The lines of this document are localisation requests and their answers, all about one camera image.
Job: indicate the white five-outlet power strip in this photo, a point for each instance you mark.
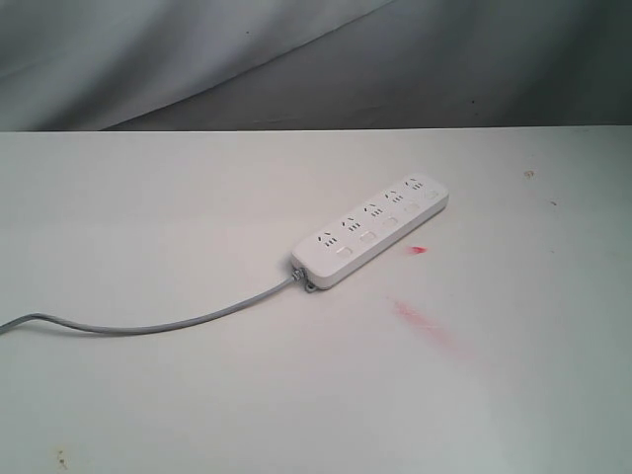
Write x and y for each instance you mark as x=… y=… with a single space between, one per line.
x=349 y=242

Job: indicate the grey backdrop cloth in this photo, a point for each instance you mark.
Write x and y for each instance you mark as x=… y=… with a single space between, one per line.
x=263 y=65

